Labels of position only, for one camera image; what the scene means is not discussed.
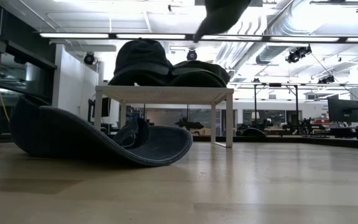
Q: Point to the navy blue baseball cap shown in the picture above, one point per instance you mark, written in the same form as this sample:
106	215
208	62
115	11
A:
73	137
141	81

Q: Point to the dark green baseball cap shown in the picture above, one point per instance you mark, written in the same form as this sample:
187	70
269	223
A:
141	56

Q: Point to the dark teal baseball cap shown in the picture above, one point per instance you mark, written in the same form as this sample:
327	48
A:
222	15

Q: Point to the black background robot arm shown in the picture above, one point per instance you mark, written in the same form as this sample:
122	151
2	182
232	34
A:
253	132
190	125

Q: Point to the white perforated metal rack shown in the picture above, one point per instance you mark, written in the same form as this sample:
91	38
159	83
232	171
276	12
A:
166	93

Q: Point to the black ceiling spot lamp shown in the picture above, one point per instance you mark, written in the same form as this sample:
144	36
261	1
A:
326	80
89	58
298	53
191	55

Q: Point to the black background monitor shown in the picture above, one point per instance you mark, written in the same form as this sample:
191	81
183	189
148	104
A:
106	107

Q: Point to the overhead LED light bar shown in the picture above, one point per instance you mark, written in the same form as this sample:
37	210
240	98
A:
73	35

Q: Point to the red box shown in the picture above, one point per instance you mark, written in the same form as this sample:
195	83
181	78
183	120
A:
321	121

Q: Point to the black framed glass partition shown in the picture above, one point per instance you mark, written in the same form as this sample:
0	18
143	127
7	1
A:
26	77

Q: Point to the black computer monitor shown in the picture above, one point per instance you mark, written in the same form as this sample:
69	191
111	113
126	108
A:
343	110

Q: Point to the black background station frame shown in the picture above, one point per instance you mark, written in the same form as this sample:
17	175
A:
255	105

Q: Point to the silver ventilation duct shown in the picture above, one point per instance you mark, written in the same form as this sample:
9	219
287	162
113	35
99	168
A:
286	18

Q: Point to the black ceiling rail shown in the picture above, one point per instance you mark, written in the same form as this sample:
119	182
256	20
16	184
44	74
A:
337	2

